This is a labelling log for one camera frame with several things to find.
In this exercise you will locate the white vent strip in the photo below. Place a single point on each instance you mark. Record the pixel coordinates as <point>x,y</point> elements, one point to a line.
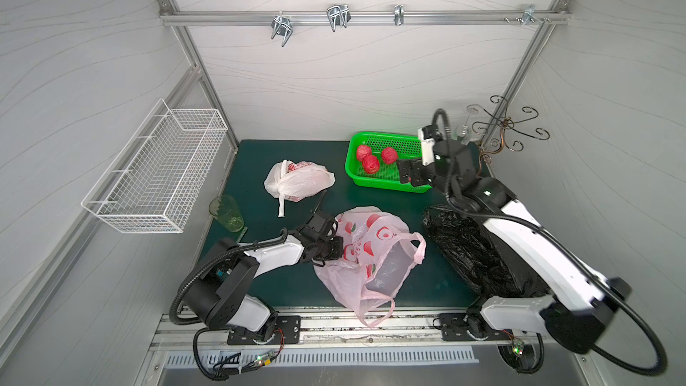
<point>317,357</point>

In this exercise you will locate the pink plastic bag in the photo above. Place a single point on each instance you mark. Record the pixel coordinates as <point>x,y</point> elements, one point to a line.
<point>379,254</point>

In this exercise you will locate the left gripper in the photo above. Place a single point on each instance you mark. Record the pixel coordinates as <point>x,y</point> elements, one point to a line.
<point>326,239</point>

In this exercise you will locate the green plastic basket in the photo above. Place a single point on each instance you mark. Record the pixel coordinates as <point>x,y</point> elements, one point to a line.
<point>387,177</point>

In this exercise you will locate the green plastic knife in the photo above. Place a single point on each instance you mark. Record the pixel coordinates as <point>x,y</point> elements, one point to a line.
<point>241,235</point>

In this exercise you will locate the white plastic bag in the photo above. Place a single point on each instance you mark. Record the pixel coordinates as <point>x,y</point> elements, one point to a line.
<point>289,181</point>

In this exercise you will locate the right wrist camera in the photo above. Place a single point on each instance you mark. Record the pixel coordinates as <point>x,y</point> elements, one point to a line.
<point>426,136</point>

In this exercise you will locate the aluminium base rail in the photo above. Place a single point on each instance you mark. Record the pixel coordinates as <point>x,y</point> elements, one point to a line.
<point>330,327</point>

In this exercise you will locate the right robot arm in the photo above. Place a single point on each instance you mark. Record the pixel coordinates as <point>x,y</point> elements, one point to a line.
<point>582,302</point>

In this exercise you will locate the red apple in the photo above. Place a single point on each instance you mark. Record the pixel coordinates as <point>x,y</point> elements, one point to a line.
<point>389,155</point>
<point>371,164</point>
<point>362,152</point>

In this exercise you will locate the metal crossbar rail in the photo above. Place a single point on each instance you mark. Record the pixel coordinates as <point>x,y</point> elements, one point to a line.
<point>358,18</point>

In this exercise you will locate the metal clamp hook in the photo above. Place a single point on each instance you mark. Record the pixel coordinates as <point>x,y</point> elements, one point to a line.
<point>338,16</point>
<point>282,27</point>
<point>399,15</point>
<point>528,17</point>

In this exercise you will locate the metal hook stand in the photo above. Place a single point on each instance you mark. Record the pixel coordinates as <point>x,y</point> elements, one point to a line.
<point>496,129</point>

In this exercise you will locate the black plastic bag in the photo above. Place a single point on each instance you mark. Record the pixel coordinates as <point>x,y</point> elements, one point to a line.
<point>486,264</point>

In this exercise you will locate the clear glass bottle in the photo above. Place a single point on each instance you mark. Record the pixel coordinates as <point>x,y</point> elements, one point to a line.
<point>463,132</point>

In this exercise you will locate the white wire basket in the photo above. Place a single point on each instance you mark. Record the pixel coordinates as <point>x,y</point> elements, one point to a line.
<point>152,185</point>

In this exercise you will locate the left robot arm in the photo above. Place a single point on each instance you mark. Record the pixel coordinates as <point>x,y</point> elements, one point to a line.
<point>215,294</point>

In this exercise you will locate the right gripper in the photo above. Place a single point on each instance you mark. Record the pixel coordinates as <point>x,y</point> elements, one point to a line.
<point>410,170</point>

